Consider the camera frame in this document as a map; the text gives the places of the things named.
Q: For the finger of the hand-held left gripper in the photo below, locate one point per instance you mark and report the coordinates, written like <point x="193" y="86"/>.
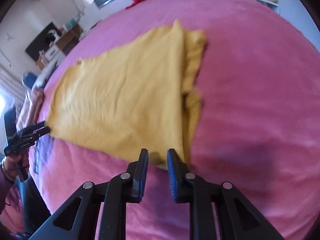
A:
<point x="32" y="128"/>
<point x="38" y="133"/>

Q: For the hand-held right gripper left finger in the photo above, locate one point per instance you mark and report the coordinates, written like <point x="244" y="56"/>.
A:
<point x="143" y="177"/>

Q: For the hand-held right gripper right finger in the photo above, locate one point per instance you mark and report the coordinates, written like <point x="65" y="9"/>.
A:
<point x="172" y="177"/>

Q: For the yellow knit sweater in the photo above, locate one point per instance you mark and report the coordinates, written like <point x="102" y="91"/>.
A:
<point x="120" y="92"/>

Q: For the person's left forearm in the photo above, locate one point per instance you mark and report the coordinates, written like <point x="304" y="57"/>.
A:
<point x="5" y="190"/>

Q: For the person's left hand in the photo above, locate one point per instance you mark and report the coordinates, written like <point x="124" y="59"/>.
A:
<point x="10" y="166"/>

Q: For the blue metal chair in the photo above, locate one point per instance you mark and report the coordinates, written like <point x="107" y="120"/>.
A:
<point x="28" y="80"/>

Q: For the pink patterned window curtain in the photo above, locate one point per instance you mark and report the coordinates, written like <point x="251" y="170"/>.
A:
<point x="10" y="82"/>

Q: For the white antler print pillow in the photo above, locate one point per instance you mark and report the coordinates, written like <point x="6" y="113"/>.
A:
<point x="46" y="73"/>

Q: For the person's dark pants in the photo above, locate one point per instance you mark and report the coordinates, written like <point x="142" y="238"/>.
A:
<point x="32" y="205"/>

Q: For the white drawer cabinet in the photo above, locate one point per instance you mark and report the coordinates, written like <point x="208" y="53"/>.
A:
<point x="48" y="57"/>

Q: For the black monitor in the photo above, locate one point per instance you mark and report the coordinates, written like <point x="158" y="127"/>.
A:
<point x="37" y="43"/>

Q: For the white round desk fan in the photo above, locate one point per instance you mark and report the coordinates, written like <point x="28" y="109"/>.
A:
<point x="52" y="37"/>

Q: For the wooden desk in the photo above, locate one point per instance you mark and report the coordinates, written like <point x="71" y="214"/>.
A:
<point x="70" y="38"/>

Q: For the teal storage box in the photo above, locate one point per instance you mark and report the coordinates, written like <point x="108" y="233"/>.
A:
<point x="69" y="24"/>

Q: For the pink bed with blanket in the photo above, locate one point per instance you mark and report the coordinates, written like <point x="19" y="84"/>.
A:
<point x="250" y="92"/>

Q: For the white floral bedside panel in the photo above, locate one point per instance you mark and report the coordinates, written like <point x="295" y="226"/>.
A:
<point x="80" y="17"/>

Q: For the thin pole phone stand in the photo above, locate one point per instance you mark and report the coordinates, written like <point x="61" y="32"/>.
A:
<point x="72" y="2"/>

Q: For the grey wall hanger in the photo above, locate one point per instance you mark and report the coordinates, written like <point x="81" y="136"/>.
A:
<point x="10" y="37"/>

